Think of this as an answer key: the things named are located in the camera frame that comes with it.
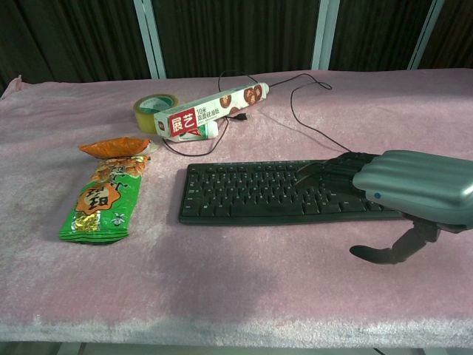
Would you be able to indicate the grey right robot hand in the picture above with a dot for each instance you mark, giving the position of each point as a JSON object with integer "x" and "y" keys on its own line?
{"x": 414, "y": 177}

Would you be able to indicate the white frame post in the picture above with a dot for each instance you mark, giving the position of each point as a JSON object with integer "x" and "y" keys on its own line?
{"x": 325, "y": 33}
{"x": 149, "y": 37}
{"x": 426, "y": 33}

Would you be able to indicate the pink fluffy table cloth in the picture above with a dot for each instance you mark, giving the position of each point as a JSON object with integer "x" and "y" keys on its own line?
{"x": 236, "y": 222}

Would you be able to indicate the dark pleated curtain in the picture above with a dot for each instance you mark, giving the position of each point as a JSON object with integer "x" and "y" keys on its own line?
{"x": 236, "y": 33}

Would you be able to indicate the clear packing tape roll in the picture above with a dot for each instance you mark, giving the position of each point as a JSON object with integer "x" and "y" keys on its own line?
{"x": 148, "y": 112}

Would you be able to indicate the green snack bag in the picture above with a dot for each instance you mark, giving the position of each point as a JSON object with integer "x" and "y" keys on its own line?
{"x": 103, "y": 199}

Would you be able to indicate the black computer keyboard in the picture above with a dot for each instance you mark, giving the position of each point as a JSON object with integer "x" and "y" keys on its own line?
{"x": 258, "y": 192}

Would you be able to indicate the white baking paper box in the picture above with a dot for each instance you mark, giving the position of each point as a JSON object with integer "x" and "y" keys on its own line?
{"x": 210, "y": 112}

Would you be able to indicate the orange snack packet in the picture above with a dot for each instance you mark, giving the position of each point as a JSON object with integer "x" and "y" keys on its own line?
{"x": 114, "y": 147}

